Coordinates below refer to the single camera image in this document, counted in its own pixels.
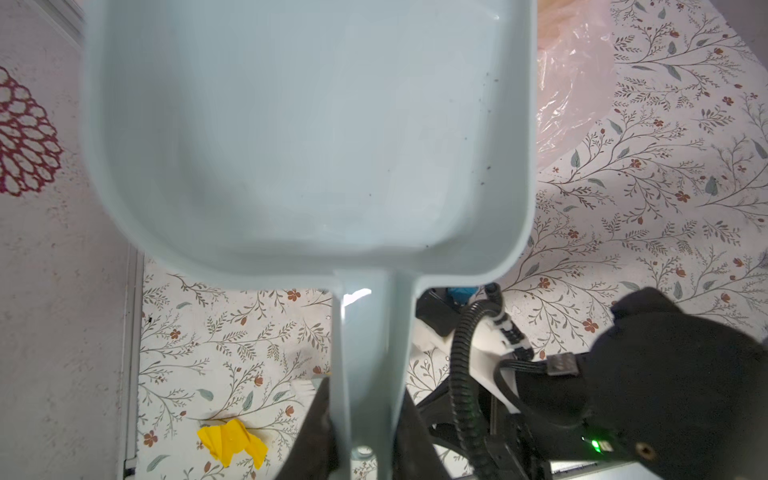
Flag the yellow paper scrap left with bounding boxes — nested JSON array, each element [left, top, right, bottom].
[[197, 419, 268, 469]]

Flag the cream bin with plastic liner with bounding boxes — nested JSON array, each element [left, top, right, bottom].
[[536, 0, 616, 171]]

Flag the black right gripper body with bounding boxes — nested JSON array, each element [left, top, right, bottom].
[[417, 287, 552, 479]]

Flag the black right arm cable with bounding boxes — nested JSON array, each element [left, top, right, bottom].
[[448, 283, 535, 480]]

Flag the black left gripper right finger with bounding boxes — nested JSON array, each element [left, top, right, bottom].
[[392, 391, 451, 480]]

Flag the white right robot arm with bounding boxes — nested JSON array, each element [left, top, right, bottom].
[[416, 283, 767, 479]]

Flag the light blue plastic dustpan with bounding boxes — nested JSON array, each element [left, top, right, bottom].
[[81, 1, 537, 479]]

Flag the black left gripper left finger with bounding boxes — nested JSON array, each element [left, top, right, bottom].
[[276, 377, 336, 480]]

